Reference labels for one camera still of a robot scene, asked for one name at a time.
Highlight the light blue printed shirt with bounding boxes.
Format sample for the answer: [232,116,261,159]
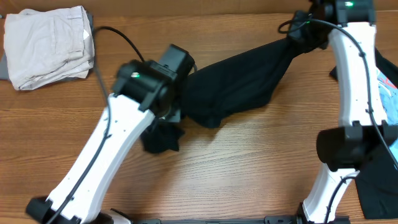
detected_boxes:
[377,70,398,124]

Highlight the black t-shirt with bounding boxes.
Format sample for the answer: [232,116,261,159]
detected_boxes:
[139,36,308,154]

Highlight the grey folded cloth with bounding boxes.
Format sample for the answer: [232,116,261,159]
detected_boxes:
[1,12,94,81]

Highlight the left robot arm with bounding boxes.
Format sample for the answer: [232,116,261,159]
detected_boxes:
[25,58,195,223]

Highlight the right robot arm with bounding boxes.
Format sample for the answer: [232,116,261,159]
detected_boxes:
[286,1,397,223]

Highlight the black garment at right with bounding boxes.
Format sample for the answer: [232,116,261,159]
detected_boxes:
[329,46,398,220]

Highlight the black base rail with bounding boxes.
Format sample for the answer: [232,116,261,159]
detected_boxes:
[133,215,312,224]

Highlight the folded beige trousers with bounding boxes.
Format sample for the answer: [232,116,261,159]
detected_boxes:
[4,6,95,91]

